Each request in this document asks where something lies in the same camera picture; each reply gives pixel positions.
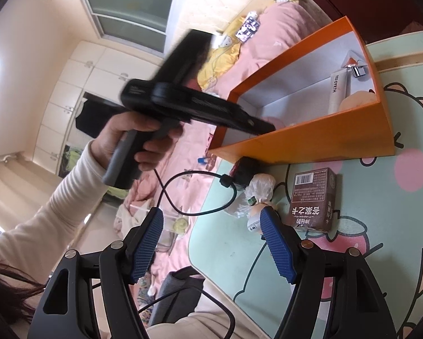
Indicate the person's left hand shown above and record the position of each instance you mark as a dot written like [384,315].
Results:
[155,141]

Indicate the peach round sponge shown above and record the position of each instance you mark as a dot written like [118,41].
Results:
[359,99]

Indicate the yellow cloth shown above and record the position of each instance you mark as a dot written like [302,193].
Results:
[222,60]

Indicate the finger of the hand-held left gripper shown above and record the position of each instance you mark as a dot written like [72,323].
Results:
[243,113]

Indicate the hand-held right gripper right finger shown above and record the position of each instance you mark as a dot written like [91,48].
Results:
[276,247]

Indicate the cartoon desk mat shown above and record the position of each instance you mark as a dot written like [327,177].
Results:
[232,254]

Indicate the person's dark hair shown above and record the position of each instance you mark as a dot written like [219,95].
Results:
[6,289]

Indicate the person's beige trousers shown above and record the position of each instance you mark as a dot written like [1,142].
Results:
[197,328]

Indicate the black power adapter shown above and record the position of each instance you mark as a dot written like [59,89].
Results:
[246,169]

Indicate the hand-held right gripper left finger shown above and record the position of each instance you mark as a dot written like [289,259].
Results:
[146,245]

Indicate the frosted glass window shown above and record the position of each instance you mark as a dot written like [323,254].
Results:
[126,7]

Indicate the pink blanket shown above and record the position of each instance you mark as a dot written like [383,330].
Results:
[193,190]

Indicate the clear plastic bag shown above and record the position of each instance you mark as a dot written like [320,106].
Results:
[259,187]

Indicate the clear plastic container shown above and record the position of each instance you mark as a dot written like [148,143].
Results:
[169,226]

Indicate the orange box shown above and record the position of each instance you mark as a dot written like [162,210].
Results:
[303,141]

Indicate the grey cloth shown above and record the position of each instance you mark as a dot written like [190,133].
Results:
[179,296]

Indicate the dark printed packet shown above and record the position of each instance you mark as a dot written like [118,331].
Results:
[248,29]

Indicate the white wardrobe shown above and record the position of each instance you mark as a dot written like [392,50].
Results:
[91,74]

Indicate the brown drink carton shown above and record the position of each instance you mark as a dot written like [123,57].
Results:
[312,201]

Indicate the black hanging garment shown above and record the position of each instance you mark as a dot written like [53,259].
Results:
[91,116]

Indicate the person's left forearm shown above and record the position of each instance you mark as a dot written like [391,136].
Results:
[56,215]

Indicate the small blue toy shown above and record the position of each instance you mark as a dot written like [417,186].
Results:
[206,162]

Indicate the white tube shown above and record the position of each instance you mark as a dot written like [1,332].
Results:
[338,90]

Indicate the small white plush toy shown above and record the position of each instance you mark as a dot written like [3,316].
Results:
[225,41]
[252,15]

